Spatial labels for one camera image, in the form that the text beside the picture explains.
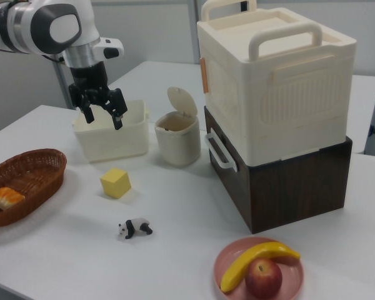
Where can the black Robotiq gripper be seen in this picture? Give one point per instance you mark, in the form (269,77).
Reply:
(89,75)

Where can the cream trash can with lid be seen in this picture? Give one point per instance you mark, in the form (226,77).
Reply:
(178,143)

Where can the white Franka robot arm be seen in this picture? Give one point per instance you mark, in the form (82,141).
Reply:
(25,28)

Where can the white plastic bin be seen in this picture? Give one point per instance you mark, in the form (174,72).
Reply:
(112,143)

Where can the grey metal stand pole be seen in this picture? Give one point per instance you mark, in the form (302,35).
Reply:
(61,84)

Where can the yellow cube block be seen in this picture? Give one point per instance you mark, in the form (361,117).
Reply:
(114,184)

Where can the brown wicker basket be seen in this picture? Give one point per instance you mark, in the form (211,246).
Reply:
(34,175)

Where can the orange latch strip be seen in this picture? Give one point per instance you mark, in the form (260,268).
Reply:
(203,75)

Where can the toy panda figure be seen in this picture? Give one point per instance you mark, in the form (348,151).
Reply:
(134,226)

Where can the clear plastic tray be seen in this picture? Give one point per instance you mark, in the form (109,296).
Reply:
(220,154)

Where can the toy bread loaf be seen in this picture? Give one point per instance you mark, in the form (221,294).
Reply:
(7,198)

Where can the toy banana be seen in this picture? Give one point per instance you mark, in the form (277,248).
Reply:
(247,259)

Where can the dark wood grain box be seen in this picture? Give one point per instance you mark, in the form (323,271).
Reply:
(297,193)

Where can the red toy apple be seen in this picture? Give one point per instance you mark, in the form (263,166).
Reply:
(264,278)

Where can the pink plate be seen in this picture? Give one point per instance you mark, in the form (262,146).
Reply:
(292,278)

